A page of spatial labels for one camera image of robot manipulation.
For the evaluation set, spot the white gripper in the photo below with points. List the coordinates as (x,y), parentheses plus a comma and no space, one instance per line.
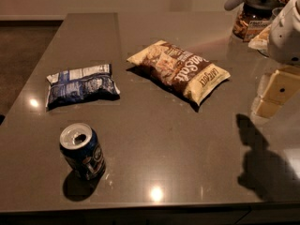
(286,37)

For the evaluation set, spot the clear plastic cup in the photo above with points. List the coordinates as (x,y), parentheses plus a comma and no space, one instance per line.
(264,35)

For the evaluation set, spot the blue chip bag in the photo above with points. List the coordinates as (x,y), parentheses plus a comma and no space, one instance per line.
(81,85)

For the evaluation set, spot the snack jar with black lid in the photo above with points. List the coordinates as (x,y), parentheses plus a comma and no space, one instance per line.
(253,17)

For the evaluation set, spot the brown chip bag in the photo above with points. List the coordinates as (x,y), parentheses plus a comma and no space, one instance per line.
(185,73)

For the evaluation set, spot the blue soda can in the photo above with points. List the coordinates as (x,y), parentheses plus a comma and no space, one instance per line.
(82,151)

